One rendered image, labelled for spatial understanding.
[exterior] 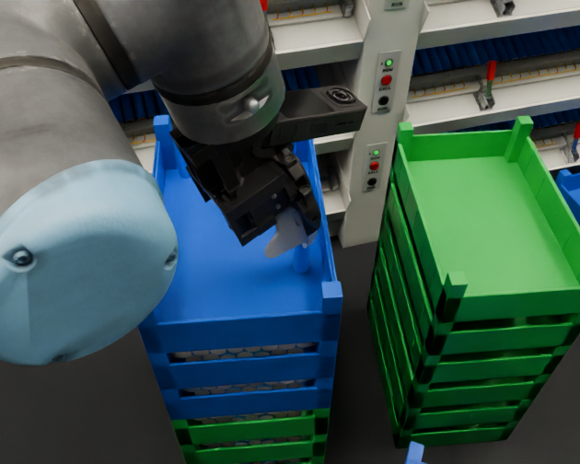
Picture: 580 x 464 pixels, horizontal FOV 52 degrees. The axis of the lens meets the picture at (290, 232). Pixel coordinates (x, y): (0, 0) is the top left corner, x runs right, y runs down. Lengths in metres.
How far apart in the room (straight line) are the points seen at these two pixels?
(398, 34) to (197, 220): 0.48
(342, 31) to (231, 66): 0.63
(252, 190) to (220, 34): 0.16
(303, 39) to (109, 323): 0.77
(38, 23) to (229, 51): 0.11
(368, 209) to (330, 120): 0.76
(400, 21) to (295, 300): 0.53
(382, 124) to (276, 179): 0.64
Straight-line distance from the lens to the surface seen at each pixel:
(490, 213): 0.90
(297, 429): 0.82
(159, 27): 0.36
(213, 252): 0.70
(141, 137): 1.10
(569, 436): 1.21
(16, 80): 0.30
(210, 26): 0.37
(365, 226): 1.31
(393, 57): 1.04
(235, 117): 0.42
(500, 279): 0.82
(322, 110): 0.52
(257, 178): 0.50
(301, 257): 0.65
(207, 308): 0.66
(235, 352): 0.66
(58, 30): 0.36
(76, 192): 0.24
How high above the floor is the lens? 1.02
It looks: 48 degrees down
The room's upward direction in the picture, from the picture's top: straight up
